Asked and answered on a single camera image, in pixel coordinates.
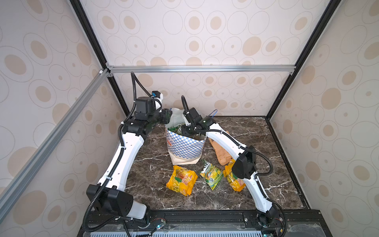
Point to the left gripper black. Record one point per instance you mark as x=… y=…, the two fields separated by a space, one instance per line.
x=165 y=112

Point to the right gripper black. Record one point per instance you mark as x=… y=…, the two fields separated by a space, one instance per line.
x=184 y=131

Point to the blue checkered paper bag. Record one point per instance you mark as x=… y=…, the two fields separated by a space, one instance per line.
x=183 y=150

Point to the brown kraft snack pouch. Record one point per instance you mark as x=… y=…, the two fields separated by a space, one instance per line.
x=224 y=158

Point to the green spring tea candy bag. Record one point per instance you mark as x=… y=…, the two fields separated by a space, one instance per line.
x=211 y=174

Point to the yellow orange snack bag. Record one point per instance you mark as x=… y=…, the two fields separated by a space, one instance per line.
x=182 y=180

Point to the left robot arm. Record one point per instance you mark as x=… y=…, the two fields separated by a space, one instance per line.
x=109 y=194

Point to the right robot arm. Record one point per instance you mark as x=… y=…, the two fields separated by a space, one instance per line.
x=249 y=165

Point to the green snack pack in bag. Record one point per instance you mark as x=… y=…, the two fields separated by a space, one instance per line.
x=176 y=129

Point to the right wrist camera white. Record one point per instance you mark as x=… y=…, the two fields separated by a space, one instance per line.
x=185 y=118

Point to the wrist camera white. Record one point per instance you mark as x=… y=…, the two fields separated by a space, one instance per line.
x=157 y=95
x=185 y=118

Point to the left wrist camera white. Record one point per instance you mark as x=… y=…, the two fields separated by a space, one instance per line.
x=157 y=95

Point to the black frame post left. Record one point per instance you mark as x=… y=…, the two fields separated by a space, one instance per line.
x=93 y=40

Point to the black frame post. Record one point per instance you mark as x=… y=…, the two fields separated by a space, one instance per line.
x=93 y=40
x=309 y=46

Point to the horizontal aluminium back rail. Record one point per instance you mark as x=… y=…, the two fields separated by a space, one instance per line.
x=199 y=69

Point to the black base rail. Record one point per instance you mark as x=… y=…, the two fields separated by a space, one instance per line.
x=216 y=223

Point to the aluminium left side rail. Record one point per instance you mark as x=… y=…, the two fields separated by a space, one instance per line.
x=18 y=185

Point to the black frame post right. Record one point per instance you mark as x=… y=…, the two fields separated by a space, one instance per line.
x=309 y=46

